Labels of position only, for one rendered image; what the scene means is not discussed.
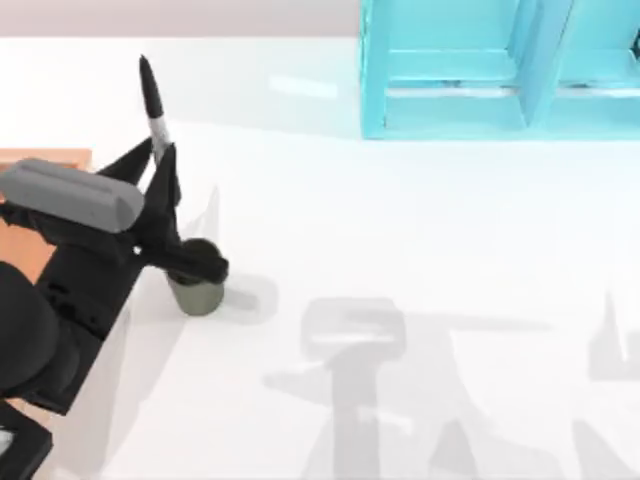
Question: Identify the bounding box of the black marker pen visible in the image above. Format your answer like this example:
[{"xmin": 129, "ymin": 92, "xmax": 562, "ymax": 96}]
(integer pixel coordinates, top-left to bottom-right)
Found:
[{"xmin": 139, "ymin": 53, "xmax": 172, "ymax": 160}]

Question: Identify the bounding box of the pale grey rounded box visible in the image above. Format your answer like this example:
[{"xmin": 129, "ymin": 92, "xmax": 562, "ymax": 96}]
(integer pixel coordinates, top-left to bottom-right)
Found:
[{"xmin": 0, "ymin": 158, "xmax": 146, "ymax": 235}]

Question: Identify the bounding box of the shallow salmon-coloured box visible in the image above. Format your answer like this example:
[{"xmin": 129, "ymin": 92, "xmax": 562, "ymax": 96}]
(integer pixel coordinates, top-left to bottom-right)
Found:
[{"xmin": 0, "ymin": 148, "xmax": 95, "ymax": 417}]

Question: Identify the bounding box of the grey-green cup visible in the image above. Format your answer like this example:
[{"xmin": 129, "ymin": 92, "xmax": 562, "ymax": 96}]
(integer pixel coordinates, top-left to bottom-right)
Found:
[{"xmin": 168, "ymin": 238, "xmax": 227, "ymax": 318}]

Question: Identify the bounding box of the light blue rack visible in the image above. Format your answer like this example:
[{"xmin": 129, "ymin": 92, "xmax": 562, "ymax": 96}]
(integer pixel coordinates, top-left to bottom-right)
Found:
[{"xmin": 358, "ymin": 0, "xmax": 640, "ymax": 143}]

